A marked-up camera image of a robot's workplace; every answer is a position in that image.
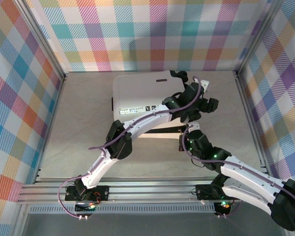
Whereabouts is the white hard-shell suitcase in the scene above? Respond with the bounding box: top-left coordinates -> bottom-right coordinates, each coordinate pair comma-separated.
110,69 -> 190,140

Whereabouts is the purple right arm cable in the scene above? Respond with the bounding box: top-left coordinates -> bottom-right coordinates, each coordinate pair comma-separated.
183,124 -> 295,218

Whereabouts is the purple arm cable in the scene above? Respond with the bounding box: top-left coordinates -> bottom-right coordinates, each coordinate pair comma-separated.
58,76 -> 202,219
183,124 -> 295,218

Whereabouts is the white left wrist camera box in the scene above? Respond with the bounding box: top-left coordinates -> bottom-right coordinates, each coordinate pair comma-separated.
200,80 -> 211,93

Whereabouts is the aluminium table side rail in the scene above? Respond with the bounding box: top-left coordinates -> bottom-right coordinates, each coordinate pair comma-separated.
33,73 -> 69,185
233,71 -> 273,182

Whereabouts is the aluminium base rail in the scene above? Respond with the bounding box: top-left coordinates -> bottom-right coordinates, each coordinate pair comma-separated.
16,180 -> 290,205

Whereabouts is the grey slotted cable duct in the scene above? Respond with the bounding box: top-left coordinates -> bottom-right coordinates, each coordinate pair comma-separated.
29,205 -> 216,214

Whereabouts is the aluminium frame post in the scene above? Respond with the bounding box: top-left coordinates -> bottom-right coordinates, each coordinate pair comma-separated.
235,0 -> 286,78
13,0 -> 68,82

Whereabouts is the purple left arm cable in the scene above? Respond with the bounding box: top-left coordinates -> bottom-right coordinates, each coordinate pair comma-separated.
58,76 -> 202,219

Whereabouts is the aluminium front frame leg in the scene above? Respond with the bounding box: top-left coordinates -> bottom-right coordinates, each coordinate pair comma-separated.
11,205 -> 30,236

